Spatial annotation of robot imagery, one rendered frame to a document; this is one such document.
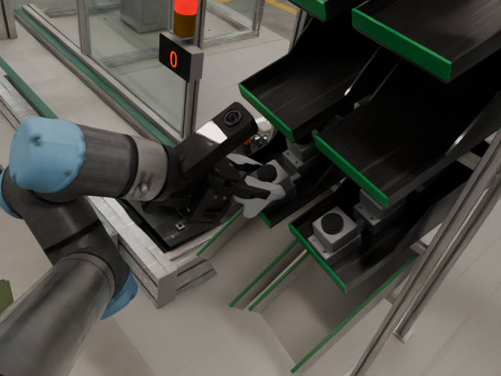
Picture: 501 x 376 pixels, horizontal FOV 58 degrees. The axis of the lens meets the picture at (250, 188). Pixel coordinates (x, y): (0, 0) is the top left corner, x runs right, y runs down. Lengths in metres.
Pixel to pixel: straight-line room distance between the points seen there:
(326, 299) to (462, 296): 0.51
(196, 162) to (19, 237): 0.67
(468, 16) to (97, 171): 0.41
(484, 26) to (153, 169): 0.37
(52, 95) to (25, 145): 1.04
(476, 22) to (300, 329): 0.53
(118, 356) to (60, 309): 0.52
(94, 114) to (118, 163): 0.93
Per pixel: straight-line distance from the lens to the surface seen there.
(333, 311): 0.78
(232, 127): 0.55
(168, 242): 0.95
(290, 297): 0.81
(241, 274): 0.84
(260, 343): 0.96
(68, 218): 0.57
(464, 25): 0.52
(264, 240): 0.84
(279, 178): 0.66
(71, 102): 1.48
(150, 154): 0.52
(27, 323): 0.39
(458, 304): 1.20
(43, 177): 0.47
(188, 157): 0.55
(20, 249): 1.12
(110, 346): 0.94
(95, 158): 0.48
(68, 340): 0.41
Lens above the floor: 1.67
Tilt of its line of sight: 40 degrees down
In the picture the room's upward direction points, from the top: 12 degrees clockwise
